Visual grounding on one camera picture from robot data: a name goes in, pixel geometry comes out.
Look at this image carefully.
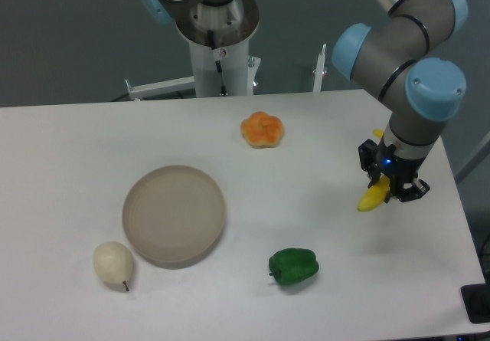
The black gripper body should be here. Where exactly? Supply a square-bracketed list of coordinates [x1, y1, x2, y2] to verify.
[376, 141, 425, 192]

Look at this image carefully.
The orange knotted bread roll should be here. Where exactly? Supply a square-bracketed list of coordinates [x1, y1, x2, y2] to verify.
[240, 111, 285, 148]

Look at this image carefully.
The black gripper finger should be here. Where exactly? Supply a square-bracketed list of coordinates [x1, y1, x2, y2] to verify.
[385, 179, 430, 203]
[358, 139, 381, 188]

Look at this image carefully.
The yellow banana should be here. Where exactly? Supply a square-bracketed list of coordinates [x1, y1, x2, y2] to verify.
[357, 127, 392, 212]

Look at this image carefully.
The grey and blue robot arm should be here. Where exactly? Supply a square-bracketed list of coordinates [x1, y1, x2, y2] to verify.
[141, 0, 468, 211]

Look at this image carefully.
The white table bracket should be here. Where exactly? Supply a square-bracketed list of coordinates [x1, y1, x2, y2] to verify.
[312, 44, 328, 93]
[125, 76, 194, 100]

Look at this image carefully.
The pale white pear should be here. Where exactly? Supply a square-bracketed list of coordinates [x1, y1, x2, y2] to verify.
[93, 241, 134, 292]

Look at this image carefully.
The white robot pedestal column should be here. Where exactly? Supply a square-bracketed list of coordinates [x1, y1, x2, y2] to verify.
[177, 0, 260, 98]

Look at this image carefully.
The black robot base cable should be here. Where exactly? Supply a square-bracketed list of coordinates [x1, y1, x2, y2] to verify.
[206, 29, 229, 97]

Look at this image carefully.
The black device at table edge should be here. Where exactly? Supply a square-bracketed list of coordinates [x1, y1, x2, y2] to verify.
[460, 284, 489, 324]

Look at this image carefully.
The white right table bracket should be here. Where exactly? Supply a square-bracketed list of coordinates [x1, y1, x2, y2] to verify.
[312, 44, 328, 93]

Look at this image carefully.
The beige round plate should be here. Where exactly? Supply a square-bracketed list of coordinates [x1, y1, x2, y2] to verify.
[122, 166, 227, 269]

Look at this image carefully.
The green bell pepper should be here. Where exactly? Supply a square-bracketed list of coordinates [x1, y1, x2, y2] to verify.
[269, 248, 319, 286]

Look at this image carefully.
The white left table bracket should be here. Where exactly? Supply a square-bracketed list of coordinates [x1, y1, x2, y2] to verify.
[125, 76, 194, 100]

